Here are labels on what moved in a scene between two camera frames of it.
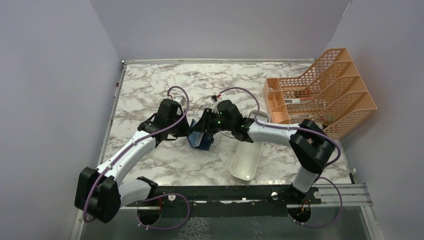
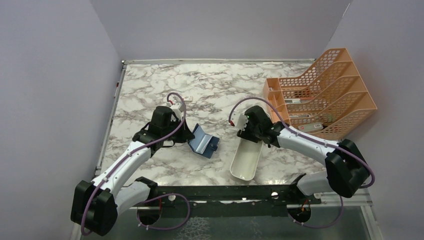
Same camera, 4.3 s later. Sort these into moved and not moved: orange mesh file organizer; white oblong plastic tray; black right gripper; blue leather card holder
Moved: black right gripper; blue leather card holder
Not moved: orange mesh file organizer; white oblong plastic tray
